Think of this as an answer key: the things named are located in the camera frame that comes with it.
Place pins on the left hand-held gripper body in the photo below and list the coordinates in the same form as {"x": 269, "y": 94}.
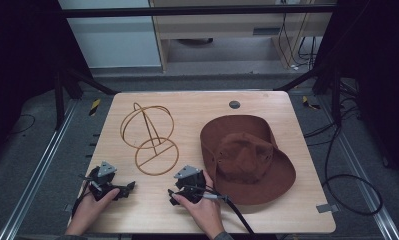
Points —
{"x": 102, "y": 185}

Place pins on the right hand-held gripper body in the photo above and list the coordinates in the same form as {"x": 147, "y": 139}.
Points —
{"x": 190, "y": 181}

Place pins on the brown wide-brim hat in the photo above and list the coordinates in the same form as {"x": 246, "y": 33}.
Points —
{"x": 247, "y": 160}

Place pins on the person's left hand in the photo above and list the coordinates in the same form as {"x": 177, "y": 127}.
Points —
{"x": 87, "y": 210}

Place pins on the person's right hand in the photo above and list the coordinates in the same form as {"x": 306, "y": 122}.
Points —
{"x": 205, "y": 213}

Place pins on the grey tape piece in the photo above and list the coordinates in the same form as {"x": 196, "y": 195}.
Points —
{"x": 68, "y": 207}
{"x": 327, "y": 208}

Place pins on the yellow black striped tape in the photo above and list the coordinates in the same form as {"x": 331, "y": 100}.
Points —
{"x": 307, "y": 102}
{"x": 94, "y": 107}

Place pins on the grey round table grommet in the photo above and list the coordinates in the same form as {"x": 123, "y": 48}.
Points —
{"x": 234, "y": 104}

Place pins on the white cabinet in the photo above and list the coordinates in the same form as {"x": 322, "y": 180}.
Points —
{"x": 113, "y": 43}

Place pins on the dark curtain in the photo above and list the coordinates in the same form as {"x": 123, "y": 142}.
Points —
{"x": 380, "y": 83}
{"x": 17, "y": 66}

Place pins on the light wooden desk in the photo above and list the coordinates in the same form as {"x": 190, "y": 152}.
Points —
{"x": 220, "y": 28}

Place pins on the aluminium floor rail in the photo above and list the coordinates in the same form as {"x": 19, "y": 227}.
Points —
{"x": 37, "y": 166}
{"x": 363, "y": 180}

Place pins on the black frame post with brace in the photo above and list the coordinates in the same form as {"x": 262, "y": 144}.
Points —
{"x": 59, "y": 100}
{"x": 336, "y": 100}

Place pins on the black horizontal frame bar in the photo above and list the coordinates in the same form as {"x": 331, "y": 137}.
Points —
{"x": 187, "y": 11}

